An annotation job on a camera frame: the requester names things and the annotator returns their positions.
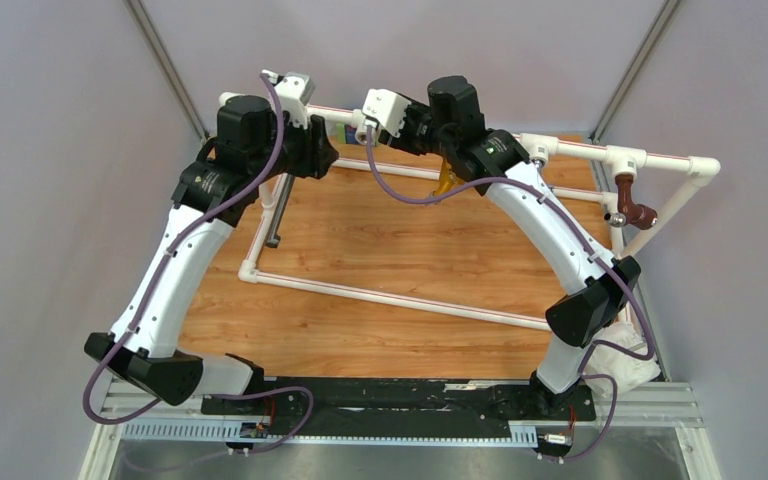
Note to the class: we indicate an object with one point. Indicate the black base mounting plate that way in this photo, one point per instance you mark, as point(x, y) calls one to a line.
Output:
point(404, 408)

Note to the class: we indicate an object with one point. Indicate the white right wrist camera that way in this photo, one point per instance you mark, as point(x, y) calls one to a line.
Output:
point(384, 110)

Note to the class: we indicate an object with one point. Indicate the dark grey long faucet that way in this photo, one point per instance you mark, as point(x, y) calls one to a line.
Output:
point(273, 238)

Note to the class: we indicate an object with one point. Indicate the brown faucet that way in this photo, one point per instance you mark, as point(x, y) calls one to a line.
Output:
point(628, 212)

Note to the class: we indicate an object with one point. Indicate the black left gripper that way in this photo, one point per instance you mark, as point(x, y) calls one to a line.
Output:
point(319, 154)

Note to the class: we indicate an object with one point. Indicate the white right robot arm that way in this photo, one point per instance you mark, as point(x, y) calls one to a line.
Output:
point(597, 285)

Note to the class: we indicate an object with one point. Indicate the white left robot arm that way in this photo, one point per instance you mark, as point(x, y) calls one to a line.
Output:
point(253, 144)

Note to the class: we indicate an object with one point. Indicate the green blue small box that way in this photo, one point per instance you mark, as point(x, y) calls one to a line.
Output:
point(346, 134)

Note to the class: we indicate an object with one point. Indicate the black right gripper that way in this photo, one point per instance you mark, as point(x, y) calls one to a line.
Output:
point(385, 138)

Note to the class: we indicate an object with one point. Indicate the chrome faucet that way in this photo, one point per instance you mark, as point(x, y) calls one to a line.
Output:
point(540, 157)

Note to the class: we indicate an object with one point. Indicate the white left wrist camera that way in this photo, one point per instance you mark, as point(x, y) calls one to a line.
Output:
point(294, 91)

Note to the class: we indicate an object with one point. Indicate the white thread seal tape roll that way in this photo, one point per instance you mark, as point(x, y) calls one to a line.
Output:
point(627, 372)

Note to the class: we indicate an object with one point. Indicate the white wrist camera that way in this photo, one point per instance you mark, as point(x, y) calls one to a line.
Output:
point(384, 110)
point(294, 91)

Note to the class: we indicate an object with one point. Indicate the yellow faucet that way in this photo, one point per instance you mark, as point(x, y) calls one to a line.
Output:
point(447, 180)

